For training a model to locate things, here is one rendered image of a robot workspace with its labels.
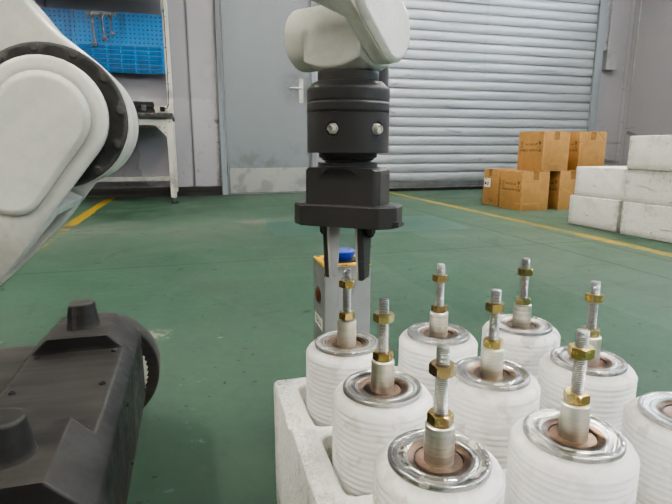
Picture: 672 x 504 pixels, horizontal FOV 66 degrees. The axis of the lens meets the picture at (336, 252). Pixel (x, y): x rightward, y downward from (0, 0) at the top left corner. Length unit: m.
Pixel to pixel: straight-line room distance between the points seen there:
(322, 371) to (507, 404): 0.20
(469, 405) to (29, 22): 0.57
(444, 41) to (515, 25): 0.89
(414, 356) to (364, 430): 0.17
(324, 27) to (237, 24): 5.01
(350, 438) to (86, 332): 0.48
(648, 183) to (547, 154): 1.22
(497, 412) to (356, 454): 0.14
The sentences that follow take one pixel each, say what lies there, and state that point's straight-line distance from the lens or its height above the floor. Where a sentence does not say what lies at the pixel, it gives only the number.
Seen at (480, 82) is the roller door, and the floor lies 1.19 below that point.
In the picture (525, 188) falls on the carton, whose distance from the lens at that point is 4.18.
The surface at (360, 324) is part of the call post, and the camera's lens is 0.76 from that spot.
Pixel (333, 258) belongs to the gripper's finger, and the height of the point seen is 0.35.
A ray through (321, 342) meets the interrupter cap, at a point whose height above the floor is 0.25.
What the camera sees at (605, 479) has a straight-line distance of 0.45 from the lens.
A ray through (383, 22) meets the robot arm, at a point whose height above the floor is 0.59.
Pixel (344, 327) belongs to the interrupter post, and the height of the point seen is 0.28.
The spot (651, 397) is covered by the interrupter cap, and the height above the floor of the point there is 0.25.
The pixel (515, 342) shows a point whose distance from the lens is 0.67.
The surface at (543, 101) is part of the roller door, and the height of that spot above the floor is 1.01.
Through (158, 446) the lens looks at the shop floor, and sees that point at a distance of 0.94.
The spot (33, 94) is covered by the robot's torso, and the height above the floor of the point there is 0.53.
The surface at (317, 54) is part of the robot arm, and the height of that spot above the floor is 0.57.
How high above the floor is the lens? 0.48
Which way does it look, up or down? 12 degrees down
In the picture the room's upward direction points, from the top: straight up
